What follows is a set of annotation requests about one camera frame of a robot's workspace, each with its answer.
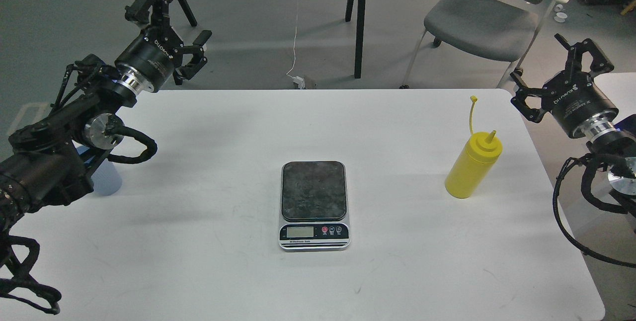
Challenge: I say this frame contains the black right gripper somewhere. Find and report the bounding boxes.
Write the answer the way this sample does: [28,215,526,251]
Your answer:
[510,33,620,139]

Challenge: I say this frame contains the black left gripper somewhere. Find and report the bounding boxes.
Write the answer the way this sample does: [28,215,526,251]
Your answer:
[114,0,213,94]

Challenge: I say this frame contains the yellow squeeze bottle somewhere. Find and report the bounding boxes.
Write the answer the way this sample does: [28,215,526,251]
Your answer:
[444,95,503,199]

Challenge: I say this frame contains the blue ribbed paper cup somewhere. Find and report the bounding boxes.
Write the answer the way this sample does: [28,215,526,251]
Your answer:
[76,145,122,196]

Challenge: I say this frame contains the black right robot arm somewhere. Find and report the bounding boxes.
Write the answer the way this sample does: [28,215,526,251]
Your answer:
[510,34,635,268]

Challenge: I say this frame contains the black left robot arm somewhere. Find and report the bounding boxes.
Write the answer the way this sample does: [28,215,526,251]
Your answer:
[0,0,212,315]

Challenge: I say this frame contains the digital kitchen scale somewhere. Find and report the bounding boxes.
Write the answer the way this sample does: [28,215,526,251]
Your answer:
[278,160,351,252]

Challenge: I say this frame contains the white side table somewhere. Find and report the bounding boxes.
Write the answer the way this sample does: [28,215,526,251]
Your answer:
[594,72,636,122]

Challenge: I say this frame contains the small white cups on floor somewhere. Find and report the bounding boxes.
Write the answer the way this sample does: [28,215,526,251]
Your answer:
[554,3,568,23]

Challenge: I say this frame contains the grey office chair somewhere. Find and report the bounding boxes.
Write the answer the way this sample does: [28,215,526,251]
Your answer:
[423,0,570,88]

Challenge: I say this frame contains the white power adapter on floor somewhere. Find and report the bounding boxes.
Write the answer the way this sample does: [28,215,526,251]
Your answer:
[291,75,317,90]

